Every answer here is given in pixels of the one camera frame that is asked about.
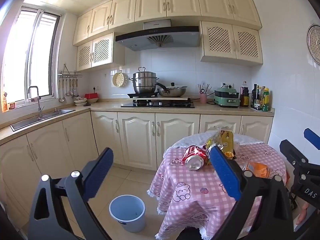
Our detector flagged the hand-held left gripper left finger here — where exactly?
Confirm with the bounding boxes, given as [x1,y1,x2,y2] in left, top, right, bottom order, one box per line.
[27,147,114,240]

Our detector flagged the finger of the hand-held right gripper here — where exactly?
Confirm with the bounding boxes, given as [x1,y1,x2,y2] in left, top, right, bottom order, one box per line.
[279,139,310,173]
[304,128,320,150]

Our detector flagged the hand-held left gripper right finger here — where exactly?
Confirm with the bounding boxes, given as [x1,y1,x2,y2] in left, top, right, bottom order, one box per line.
[209,145,294,240]

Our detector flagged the yellow snack bag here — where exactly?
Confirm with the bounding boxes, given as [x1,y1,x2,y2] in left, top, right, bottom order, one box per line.
[205,128,237,165]

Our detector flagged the crushed red can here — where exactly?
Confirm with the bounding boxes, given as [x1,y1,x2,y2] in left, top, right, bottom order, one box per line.
[182,145,209,171]

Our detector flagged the orange snack bag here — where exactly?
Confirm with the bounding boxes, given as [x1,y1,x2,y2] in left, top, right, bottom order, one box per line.
[242,161,275,179]

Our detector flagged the blue plastic bin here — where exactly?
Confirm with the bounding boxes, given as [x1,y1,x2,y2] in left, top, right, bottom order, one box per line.
[109,194,146,233]

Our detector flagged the person's right hand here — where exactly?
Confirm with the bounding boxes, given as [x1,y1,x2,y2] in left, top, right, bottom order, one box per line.
[296,201,312,225]

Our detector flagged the pink checked tablecloth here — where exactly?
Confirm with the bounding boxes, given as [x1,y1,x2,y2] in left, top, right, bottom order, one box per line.
[147,131,290,240]

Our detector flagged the cream lower cabinets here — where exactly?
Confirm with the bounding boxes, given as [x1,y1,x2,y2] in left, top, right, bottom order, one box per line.
[0,110,274,230]

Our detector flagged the cream cabinets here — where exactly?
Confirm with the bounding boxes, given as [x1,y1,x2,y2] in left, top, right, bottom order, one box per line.
[72,0,263,47]
[0,110,274,230]

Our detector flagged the green bottle yellow label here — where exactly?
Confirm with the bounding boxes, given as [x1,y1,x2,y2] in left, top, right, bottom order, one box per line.
[261,87,271,112]

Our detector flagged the dark sauce bottle yellow label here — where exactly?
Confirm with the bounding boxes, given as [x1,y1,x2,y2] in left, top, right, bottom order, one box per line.
[239,81,250,107]

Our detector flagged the green electric cooker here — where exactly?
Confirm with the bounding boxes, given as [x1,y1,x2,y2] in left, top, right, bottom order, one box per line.
[214,87,240,108]

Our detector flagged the steel sink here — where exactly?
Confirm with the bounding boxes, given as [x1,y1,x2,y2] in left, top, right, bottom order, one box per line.
[10,108,76,131]

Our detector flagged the bundle of chopsticks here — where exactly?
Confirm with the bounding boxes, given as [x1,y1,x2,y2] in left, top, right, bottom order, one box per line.
[197,82,212,95]

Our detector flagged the black gas stove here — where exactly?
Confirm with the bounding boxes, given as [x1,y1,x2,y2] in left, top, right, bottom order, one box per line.
[121,99,195,109]

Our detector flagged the cream round steamer rack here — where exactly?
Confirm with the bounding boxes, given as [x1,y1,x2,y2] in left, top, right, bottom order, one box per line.
[112,72,129,88]

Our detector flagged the metal steamer tray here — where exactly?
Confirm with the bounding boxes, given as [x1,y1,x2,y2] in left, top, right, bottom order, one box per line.
[306,24,320,65]

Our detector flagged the metal faucet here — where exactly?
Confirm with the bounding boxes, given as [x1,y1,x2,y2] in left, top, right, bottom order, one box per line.
[27,86,44,118]

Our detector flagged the steel wok with lid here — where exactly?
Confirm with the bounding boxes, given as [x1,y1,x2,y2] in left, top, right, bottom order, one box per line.
[155,82,188,97]

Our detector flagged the steel steamer pot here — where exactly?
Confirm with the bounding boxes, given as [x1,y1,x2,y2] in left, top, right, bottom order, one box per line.
[129,67,160,95]

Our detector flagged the small lattice door cabinet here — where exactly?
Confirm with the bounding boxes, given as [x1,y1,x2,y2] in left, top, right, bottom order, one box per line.
[76,32,125,72]

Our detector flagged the wide lattice door cabinet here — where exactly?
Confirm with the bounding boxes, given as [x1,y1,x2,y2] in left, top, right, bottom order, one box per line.
[199,21,264,67]

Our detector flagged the window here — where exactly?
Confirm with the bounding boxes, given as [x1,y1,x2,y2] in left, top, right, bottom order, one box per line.
[1,5,62,113]

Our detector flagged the range hood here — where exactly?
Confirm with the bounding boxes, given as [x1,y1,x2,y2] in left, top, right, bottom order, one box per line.
[115,19,201,52]

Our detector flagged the cream upper cabinets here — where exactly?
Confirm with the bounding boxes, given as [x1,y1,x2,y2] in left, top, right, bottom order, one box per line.
[72,0,263,47]

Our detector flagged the wall utensil rack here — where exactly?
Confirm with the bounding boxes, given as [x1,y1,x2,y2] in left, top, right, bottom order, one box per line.
[58,64,82,78]

